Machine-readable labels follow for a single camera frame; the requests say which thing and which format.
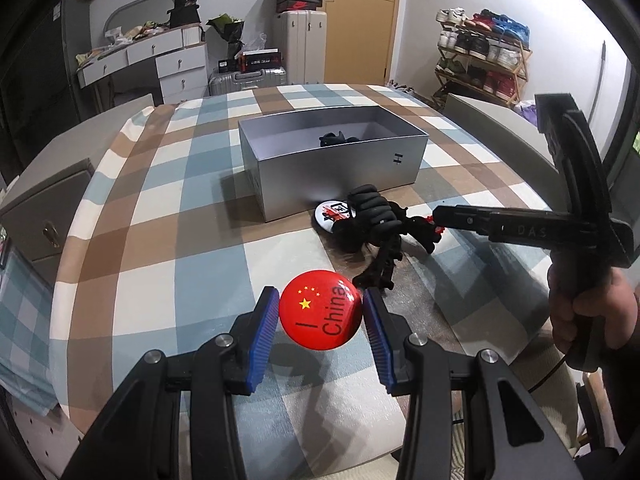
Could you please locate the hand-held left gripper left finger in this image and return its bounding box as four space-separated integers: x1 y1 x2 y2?
62 286 281 480

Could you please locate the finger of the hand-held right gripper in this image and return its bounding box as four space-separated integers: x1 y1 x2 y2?
432 204 615 260
535 92 613 221

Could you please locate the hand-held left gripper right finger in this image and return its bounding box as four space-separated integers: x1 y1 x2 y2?
362 287 586 480

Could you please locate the red round badge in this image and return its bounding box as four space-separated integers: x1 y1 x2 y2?
278 270 363 348

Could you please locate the black toy figure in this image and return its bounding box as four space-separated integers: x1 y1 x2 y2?
345 185 446 291

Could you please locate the silver cardboard box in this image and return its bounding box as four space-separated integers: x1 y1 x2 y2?
237 105 430 224

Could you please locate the black spiral hair tie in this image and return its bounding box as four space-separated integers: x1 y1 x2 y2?
317 130 361 148

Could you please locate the person's right hand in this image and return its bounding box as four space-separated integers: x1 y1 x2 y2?
546 260 640 356

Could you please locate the purple bag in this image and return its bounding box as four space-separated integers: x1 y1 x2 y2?
515 100 543 128

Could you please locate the wooden shoe rack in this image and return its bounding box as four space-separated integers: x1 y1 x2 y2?
432 35 532 106

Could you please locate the white round badge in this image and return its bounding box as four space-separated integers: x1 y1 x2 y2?
314 200 357 233

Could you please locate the plaid tablecloth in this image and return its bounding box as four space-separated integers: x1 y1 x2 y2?
47 82 556 461

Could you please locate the shoe rack with shoes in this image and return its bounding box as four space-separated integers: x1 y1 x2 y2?
435 7 531 103

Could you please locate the tan wooden door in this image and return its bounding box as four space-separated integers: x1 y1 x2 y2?
309 0 403 86

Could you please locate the silver flat suitcase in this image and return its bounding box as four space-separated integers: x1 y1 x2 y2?
208 67 289 97

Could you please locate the white upright suitcase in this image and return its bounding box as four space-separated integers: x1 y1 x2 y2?
272 10 328 86

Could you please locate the black and red box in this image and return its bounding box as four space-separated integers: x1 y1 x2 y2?
239 48 281 72

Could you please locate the white desk with drawers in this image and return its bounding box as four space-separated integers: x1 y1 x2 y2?
76 25 210 106

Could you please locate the black wrapped bouquet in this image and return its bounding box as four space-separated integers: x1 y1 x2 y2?
206 14 246 46

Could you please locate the black printed box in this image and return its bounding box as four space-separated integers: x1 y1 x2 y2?
168 0 203 28

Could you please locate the dark refrigerator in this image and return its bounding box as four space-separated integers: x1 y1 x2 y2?
10 0 83 128

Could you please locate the grey arched panel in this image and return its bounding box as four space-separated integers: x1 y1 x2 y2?
104 0 176 36

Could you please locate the black cable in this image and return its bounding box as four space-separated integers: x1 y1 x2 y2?
527 350 571 398

